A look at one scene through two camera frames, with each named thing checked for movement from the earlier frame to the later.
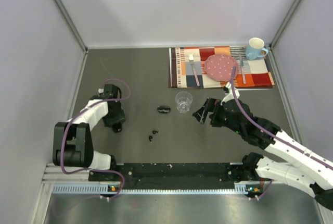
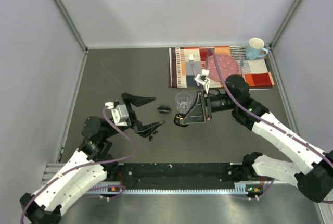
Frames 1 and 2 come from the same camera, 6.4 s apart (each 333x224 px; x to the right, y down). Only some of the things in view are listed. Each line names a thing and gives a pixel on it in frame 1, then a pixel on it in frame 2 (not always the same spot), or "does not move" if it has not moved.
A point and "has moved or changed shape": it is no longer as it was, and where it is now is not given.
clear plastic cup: x=183 y=100 does not move
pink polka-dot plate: x=219 y=67 does not move
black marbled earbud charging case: x=163 y=109 does not move
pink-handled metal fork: x=191 y=58 does not move
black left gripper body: x=114 y=115 -> x=132 y=120
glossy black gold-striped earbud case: x=117 y=127 has moved or changed shape
